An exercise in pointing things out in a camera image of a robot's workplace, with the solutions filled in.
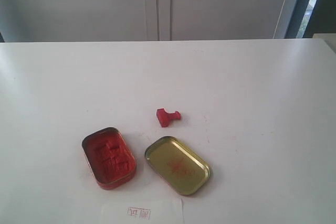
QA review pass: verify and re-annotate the red plastic stamp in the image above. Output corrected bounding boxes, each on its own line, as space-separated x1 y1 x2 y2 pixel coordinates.
156 108 181 127

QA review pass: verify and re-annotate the red ink pad tin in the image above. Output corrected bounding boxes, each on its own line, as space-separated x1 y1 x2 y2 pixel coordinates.
81 127 137 190

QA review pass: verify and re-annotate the gold tin lid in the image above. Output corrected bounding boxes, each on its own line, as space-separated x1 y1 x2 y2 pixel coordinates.
144 136 211 196

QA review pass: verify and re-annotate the white paper sheet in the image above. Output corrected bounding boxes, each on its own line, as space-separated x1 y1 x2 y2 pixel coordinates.
100 199 184 223

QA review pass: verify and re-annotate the white cabinet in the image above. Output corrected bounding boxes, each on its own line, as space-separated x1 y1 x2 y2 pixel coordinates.
1 0 297 42

